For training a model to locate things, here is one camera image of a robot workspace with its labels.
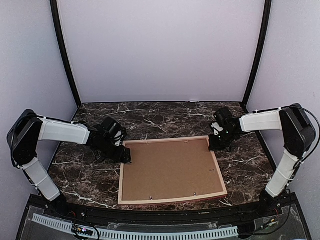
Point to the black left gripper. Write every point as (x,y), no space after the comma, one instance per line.
(118,157)

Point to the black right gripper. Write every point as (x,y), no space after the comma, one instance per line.
(215,146)

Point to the brown cardboard backing board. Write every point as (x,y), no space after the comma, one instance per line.
(170,170)

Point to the pink wooden picture frame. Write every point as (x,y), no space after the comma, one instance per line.
(172,198)

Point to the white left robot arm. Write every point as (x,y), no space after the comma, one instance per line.
(31,131)

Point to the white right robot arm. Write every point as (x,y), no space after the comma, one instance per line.
(293,121)

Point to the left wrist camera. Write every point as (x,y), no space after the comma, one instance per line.
(112,129)

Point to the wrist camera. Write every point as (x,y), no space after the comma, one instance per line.
(112,129)
(223,116)

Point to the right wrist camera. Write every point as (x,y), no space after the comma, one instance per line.
(223,116)

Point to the white slotted cable duct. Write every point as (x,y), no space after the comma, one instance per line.
(121,231)

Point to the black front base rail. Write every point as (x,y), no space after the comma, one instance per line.
(245,216)

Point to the right black corner post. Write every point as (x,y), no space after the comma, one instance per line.
(259,51)

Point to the black corner post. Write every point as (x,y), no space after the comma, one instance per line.
(63,51)
(259,51)

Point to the left black corner post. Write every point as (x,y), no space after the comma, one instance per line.
(63,51)

